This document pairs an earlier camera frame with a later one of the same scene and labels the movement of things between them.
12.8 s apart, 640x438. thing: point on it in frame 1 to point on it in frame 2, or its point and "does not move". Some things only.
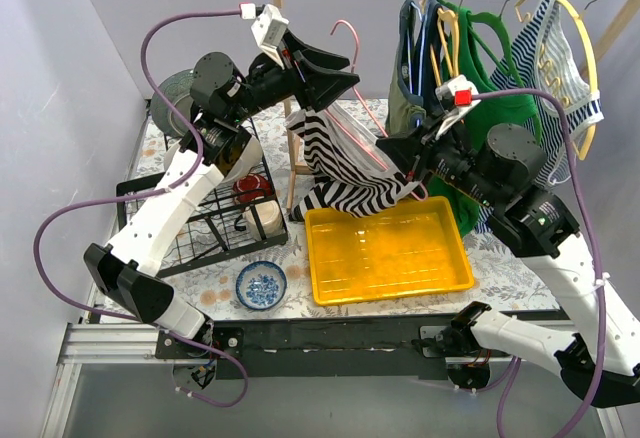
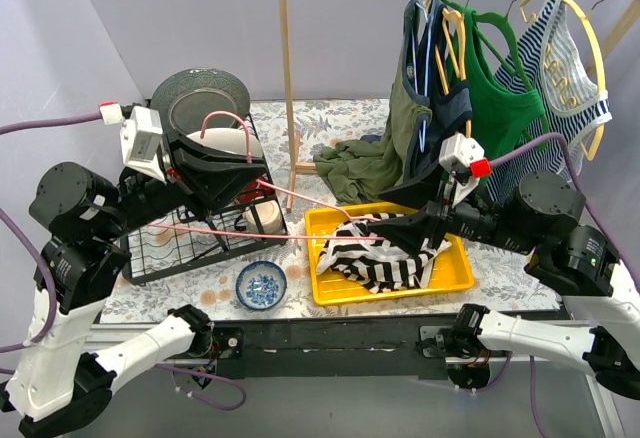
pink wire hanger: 357,94 to 278,188
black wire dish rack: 238,215 does not move
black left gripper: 296,76 to 173,164
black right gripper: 417,150 to 439,219
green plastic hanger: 498,19 to 515,65
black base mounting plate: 315,347 does not move
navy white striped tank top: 545,55 does not move
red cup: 251,186 does not move
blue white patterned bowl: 261,285 does not move
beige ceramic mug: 271,218 does not move
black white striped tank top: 356,175 to 357,257
